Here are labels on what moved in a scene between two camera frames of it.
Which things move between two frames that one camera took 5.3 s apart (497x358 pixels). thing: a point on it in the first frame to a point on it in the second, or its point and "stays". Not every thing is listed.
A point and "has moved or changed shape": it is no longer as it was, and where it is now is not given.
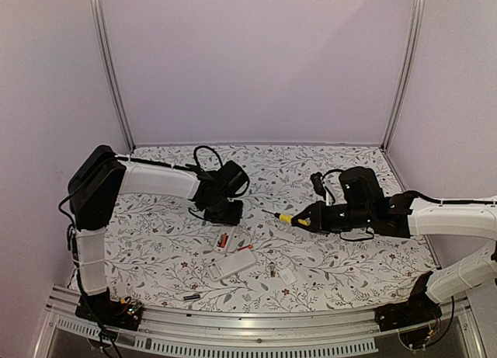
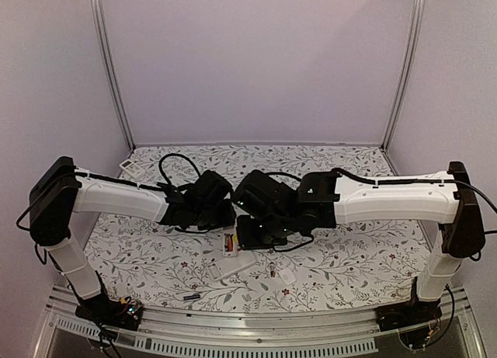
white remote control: [227, 265] stays
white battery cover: [289, 276] stays
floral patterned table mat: [171, 259] stays
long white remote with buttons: [224, 239] has moved or changed shape
